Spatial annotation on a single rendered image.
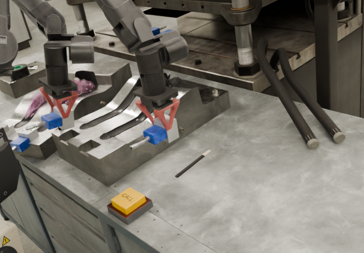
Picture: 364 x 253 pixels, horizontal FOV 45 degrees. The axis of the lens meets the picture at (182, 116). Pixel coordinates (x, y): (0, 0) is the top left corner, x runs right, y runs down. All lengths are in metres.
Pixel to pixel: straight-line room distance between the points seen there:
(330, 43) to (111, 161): 0.90
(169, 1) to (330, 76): 0.75
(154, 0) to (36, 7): 0.91
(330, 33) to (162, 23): 0.76
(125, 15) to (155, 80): 0.16
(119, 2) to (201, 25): 1.08
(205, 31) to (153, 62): 1.10
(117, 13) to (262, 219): 0.56
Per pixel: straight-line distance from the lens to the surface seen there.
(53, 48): 1.17
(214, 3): 1.78
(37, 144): 1.40
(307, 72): 1.96
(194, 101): 1.32
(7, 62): 0.90
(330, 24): 1.65
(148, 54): 1.00
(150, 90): 1.04
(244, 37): 1.64
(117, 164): 1.19
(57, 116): 1.26
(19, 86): 1.96
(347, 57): 2.25
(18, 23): 5.72
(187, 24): 2.01
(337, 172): 1.13
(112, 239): 1.33
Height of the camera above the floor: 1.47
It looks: 28 degrees down
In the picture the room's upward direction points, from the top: 11 degrees counter-clockwise
